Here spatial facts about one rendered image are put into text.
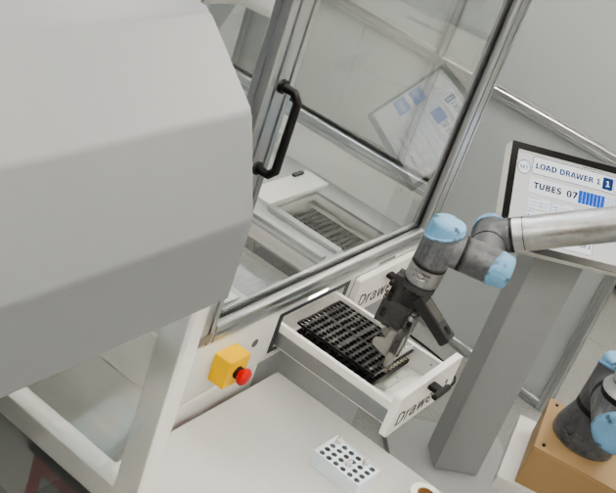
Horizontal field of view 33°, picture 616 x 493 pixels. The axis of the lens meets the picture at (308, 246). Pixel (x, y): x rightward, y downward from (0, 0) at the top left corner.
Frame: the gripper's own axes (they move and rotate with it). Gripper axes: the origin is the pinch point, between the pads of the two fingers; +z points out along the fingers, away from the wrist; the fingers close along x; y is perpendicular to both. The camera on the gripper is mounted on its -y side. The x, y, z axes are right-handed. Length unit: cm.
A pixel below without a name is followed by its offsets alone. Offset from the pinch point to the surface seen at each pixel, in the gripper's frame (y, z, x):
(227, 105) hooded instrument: 25, -67, 74
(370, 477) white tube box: -9.0, 15.9, 18.5
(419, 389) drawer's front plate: -8.1, 3.9, -1.4
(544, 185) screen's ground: -5, -17, -95
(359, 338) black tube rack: 10.3, 6.2, -10.3
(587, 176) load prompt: -14, -22, -105
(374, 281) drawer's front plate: 17.7, 5.6, -36.7
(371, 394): 0.3, 7.9, 4.1
